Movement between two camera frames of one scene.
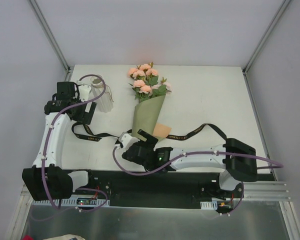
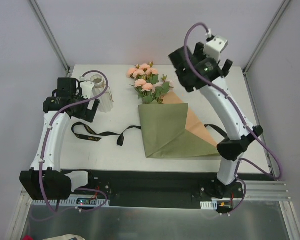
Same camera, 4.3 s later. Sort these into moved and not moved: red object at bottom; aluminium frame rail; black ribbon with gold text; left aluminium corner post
Moved: black ribbon with gold text
Not moved: aluminium frame rail; left aluminium corner post; red object at bottom
